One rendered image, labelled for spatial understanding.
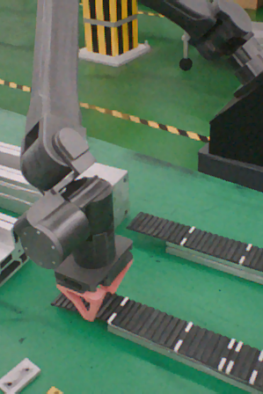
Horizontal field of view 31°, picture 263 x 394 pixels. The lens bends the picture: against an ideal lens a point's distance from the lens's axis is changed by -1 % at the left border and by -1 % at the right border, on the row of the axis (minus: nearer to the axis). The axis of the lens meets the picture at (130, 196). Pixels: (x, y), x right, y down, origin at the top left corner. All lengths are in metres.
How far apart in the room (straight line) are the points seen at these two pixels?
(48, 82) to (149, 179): 0.44
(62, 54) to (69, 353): 0.41
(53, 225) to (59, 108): 0.16
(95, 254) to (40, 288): 0.20
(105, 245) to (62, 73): 0.23
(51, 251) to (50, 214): 0.04
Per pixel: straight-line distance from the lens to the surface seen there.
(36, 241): 0.54
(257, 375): 0.64
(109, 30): 4.05
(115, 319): 0.69
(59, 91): 0.63
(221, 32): 1.04
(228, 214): 0.93
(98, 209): 0.57
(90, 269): 0.63
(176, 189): 0.99
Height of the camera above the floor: 1.33
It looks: 35 degrees down
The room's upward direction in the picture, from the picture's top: 3 degrees counter-clockwise
